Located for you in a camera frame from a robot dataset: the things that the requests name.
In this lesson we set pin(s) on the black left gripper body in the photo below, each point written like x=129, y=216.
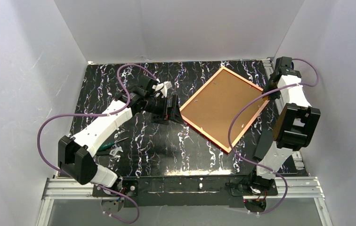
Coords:
x=170, y=108

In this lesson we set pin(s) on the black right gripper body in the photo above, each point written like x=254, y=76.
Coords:
x=262, y=144

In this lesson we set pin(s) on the red picture frame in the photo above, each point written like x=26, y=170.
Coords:
x=211, y=110

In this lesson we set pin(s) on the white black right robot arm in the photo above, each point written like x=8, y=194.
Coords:
x=261, y=179

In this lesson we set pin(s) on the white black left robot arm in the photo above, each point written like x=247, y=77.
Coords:
x=76, y=153

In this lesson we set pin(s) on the small silver wrench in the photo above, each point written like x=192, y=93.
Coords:
x=115, y=153

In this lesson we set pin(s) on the dark grey card sheet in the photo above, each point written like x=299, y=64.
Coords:
x=261, y=148

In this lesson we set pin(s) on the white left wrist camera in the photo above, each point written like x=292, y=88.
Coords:
x=161, y=90

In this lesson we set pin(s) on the green handled screwdriver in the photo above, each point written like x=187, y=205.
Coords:
x=109, y=145

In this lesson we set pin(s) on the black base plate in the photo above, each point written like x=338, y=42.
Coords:
x=222, y=190

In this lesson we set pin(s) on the aluminium rail front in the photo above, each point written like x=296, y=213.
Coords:
x=300, y=202

